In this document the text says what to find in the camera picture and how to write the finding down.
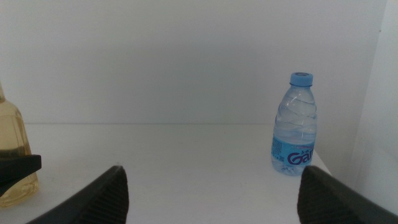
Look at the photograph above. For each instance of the clear water bottle blue label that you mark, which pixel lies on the clear water bottle blue label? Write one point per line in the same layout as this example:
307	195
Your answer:
295	130

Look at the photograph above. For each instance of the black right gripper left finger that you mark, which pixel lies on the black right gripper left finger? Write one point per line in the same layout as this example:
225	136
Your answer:
102	202

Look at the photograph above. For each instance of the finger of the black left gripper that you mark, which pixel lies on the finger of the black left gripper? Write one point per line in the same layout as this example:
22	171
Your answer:
17	166

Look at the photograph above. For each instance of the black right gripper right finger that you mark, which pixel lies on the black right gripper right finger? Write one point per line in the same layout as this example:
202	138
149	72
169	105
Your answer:
326	202

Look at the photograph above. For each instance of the yellow tea bottle green label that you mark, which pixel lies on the yellow tea bottle green label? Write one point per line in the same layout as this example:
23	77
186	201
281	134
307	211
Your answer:
12	130

